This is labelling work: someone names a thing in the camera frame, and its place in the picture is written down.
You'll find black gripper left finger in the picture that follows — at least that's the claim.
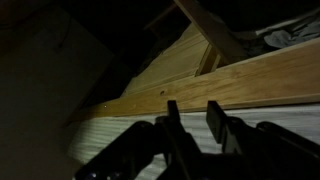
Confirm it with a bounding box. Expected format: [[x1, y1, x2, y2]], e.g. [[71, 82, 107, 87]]
[[154, 99, 205, 180]]

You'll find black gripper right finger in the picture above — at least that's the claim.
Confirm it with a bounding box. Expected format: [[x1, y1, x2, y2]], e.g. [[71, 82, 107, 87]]
[[205, 99, 266, 158]]

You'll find wooden bed frame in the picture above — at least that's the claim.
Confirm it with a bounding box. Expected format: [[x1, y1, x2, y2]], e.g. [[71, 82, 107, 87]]
[[64, 37, 320, 128]]

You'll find striped white mattress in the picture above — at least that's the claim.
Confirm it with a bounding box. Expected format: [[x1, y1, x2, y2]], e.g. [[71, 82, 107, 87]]
[[67, 103, 320, 180]]

